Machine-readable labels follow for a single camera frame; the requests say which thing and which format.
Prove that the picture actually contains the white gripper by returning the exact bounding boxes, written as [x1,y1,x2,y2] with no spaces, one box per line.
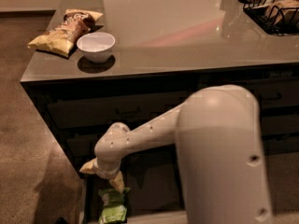
[79,160,124,193]

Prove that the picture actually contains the green rice chip bag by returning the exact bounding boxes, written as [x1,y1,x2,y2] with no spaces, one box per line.
[98,188,130,224]

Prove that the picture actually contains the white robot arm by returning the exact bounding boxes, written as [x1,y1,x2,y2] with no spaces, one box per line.
[80,85,272,224]

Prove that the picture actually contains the middle left drawer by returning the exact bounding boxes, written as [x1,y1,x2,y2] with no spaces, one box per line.
[66,133,100,157]

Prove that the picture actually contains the open bottom left drawer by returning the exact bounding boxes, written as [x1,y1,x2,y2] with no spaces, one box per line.
[78,147,188,224]

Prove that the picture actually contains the top left drawer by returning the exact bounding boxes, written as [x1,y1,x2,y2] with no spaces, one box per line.
[46,91,191,130]

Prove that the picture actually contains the brown yellow chip bag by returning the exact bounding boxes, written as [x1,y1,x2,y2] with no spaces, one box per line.
[27,9,103,58]

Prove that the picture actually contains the middle right drawer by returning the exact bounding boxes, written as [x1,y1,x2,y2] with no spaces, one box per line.
[261,115,299,136]

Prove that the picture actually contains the top right drawer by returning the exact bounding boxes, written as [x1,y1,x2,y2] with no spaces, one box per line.
[249,80,299,109]

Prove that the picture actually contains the bottom right drawer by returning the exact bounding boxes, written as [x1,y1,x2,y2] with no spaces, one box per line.
[263,136,299,155]

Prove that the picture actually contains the white bowl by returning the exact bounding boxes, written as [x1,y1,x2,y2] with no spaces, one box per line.
[77,32,115,63]

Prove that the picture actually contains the dark kitchen island cabinet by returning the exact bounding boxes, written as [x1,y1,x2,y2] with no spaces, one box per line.
[20,0,299,179]

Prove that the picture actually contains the snack bags in basket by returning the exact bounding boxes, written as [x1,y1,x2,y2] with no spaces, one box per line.
[246,0,299,27]

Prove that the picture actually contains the black wire basket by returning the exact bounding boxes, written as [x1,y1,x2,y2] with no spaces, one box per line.
[240,0,299,35]

